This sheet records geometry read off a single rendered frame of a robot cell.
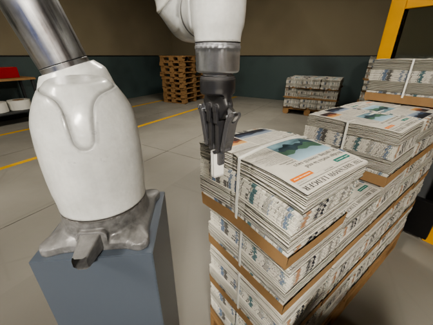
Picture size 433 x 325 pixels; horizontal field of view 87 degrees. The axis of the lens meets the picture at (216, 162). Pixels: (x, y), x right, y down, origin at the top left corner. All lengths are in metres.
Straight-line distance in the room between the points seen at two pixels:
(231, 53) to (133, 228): 0.37
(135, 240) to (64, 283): 0.15
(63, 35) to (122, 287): 0.50
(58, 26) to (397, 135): 1.04
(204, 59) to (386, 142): 0.79
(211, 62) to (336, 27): 7.23
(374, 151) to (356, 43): 6.57
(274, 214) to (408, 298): 1.47
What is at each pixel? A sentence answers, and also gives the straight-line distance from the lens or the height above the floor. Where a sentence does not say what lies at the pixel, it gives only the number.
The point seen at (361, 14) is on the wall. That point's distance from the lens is 7.62.
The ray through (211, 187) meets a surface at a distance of 0.74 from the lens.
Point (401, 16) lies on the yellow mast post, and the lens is 2.23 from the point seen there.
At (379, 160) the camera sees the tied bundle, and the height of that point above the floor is 0.94.
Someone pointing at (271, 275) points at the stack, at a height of 0.72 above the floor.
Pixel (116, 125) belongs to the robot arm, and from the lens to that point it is 0.39.
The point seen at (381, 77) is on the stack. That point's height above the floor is 1.20.
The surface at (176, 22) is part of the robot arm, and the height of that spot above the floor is 1.37.
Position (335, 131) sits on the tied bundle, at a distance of 1.13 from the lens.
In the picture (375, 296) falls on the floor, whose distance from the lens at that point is 1.85.
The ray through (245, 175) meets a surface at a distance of 0.60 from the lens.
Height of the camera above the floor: 1.31
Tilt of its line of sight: 25 degrees down
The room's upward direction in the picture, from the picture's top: straight up
